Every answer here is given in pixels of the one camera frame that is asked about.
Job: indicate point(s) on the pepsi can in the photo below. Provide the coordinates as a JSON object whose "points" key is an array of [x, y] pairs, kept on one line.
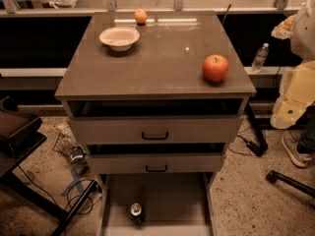
{"points": [[137, 213]]}

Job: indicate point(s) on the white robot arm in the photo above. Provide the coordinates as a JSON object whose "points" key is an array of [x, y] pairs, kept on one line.
{"points": [[297, 87]]}

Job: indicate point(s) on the grey drawer cabinet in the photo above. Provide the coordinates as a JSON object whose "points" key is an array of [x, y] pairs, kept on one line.
{"points": [[160, 76]]}

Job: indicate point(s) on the open bottom drawer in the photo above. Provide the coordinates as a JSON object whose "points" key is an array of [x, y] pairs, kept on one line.
{"points": [[175, 204]]}

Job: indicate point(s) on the red apple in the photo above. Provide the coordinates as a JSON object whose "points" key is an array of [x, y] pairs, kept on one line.
{"points": [[215, 68]]}

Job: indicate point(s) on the orange fruit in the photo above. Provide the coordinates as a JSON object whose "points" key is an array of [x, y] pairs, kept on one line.
{"points": [[140, 16]]}

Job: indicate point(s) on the black table leg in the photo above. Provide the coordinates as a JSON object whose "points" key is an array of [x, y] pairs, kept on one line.
{"points": [[257, 130]]}

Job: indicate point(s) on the black power adapter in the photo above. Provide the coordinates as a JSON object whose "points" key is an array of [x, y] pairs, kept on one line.
{"points": [[253, 147]]}

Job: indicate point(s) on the blue tape cross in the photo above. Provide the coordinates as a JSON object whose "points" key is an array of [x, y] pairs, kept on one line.
{"points": [[77, 174]]}

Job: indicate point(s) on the clear water bottle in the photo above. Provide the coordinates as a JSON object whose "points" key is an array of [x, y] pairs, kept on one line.
{"points": [[260, 58]]}

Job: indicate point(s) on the black chair leg right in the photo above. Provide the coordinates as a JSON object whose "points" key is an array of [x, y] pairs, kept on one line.
{"points": [[273, 176]]}

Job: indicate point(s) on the white sneaker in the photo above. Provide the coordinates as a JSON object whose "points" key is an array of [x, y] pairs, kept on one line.
{"points": [[299, 155]]}

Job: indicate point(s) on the dark chair left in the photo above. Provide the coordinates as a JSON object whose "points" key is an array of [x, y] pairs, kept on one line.
{"points": [[19, 135]]}

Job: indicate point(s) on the person leg in jeans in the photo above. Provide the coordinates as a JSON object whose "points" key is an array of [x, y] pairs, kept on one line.
{"points": [[306, 143]]}

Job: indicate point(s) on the top drawer with handle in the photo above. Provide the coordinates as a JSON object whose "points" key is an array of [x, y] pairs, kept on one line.
{"points": [[127, 131]]}

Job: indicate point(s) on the drawer with handle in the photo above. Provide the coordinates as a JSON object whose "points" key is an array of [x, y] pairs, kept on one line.
{"points": [[127, 131], [155, 163]]}

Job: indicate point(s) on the middle drawer with handle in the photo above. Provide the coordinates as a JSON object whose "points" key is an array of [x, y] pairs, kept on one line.
{"points": [[155, 163]]}

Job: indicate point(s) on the wire basket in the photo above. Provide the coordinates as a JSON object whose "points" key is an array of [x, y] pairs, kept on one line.
{"points": [[64, 145]]}

